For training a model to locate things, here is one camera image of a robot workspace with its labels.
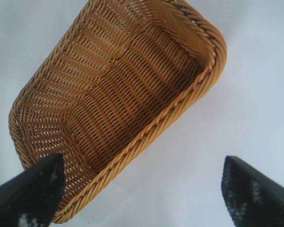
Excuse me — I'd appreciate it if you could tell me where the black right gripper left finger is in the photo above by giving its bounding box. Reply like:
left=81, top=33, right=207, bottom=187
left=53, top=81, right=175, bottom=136
left=0, top=153, right=66, bottom=227

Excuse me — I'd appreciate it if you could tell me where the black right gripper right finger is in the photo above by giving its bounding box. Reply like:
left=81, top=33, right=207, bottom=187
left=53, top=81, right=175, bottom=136
left=220, top=155, right=284, bottom=227

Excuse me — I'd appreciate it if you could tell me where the tan woven wicker basket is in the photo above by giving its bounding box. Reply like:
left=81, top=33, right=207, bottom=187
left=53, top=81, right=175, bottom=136
left=8, top=0, right=228, bottom=224

